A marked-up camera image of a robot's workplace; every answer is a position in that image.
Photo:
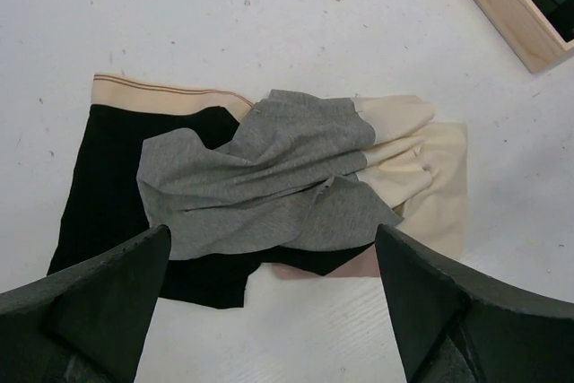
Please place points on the wooden compartment tray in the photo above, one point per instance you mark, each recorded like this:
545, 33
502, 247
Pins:
529, 33

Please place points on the black underwear tan waistband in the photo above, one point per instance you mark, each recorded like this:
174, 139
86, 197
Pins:
104, 207

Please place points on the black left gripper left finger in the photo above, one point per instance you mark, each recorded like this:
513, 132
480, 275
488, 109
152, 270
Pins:
88, 322

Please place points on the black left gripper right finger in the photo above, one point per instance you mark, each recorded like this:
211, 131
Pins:
455, 324

